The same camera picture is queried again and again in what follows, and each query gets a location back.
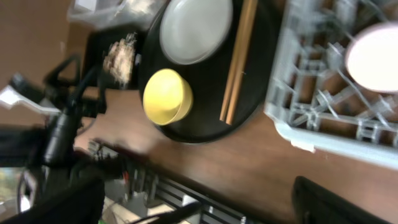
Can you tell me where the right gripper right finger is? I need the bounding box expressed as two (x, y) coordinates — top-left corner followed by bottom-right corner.
(292, 176), (382, 224)

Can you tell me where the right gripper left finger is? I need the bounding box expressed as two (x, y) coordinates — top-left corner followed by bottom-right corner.
(2, 178), (105, 224)

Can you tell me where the yellow bowl with food scraps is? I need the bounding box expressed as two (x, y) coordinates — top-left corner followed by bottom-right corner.
(143, 68), (193, 126)

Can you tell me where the pink plastic cup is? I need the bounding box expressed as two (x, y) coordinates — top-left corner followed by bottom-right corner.
(345, 22), (397, 93)

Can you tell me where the grey round plate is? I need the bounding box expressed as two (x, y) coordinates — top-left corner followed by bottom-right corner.
(160, 0), (233, 65)

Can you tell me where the wooden chopstick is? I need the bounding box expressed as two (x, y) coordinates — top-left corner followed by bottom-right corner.
(220, 0), (252, 121)
(225, 0), (258, 125)

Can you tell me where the grey plastic dishwasher rack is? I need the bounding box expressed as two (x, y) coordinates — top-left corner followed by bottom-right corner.
(264, 1), (397, 169)

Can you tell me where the round black serving tray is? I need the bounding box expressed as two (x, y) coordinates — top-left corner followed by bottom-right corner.
(137, 0), (281, 143)

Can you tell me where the pile of food scraps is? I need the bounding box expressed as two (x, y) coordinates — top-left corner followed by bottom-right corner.
(103, 32), (137, 88)

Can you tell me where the black rectangular tray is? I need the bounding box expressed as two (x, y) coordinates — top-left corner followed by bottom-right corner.
(82, 25), (147, 90)

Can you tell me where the clear plastic storage bin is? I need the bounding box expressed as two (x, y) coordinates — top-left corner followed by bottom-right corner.
(67, 0), (167, 30)

